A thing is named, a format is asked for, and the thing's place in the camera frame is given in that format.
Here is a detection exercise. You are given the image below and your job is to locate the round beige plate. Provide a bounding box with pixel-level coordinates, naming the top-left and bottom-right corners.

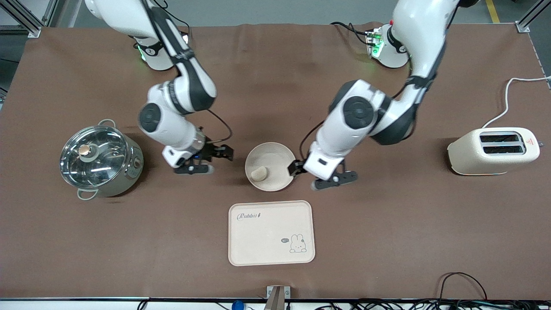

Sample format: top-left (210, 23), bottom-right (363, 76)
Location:
top-left (245, 142), bottom-right (297, 192)

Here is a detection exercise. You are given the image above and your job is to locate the glass pot lid with knob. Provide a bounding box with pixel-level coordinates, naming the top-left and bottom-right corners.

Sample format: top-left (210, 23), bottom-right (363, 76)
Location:
top-left (59, 125), bottom-right (129, 189)

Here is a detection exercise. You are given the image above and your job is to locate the beige rabbit print tray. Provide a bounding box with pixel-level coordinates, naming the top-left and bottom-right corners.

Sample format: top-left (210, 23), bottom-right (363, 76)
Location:
top-left (228, 200), bottom-right (316, 267)

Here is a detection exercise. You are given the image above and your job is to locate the brown table cover mat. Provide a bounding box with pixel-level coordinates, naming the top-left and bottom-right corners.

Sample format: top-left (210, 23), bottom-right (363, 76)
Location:
top-left (0, 22), bottom-right (551, 301)

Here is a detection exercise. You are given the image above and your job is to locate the cream two-slot toaster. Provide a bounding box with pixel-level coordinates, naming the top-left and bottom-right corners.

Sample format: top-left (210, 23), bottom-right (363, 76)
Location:
top-left (447, 127), bottom-right (541, 176)

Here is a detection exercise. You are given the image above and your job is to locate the steel cooking pot with handles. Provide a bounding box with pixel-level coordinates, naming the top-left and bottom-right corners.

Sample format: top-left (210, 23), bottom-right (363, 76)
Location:
top-left (59, 119), bottom-right (145, 201)

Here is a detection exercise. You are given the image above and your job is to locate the metal mount bracket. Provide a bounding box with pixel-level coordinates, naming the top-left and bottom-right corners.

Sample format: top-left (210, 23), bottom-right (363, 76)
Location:
top-left (266, 285), bottom-right (291, 310)

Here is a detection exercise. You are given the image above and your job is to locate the black arm base cable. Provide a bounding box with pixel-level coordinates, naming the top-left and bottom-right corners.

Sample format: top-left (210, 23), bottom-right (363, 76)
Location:
top-left (331, 22), bottom-right (371, 46)

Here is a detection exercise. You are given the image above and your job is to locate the black cable bundle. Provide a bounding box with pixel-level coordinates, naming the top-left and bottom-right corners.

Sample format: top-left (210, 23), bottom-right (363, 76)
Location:
top-left (314, 298), bottom-right (551, 310)

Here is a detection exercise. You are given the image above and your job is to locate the black looped cable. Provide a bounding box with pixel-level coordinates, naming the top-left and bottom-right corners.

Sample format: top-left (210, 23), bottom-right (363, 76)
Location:
top-left (439, 272), bottom-right (488, 302)

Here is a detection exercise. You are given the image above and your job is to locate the white toaster power cable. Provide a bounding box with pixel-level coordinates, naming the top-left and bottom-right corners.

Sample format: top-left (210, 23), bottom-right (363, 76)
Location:
top-left (481, 77), bottom-right (551, 129)

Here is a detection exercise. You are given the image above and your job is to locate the aluminium frame profile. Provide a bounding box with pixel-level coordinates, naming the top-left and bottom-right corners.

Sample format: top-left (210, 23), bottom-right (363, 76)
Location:
top-left (0, 0), bottom-right (59, 38)
top-left (516, 0), bottom-right (551, 34)

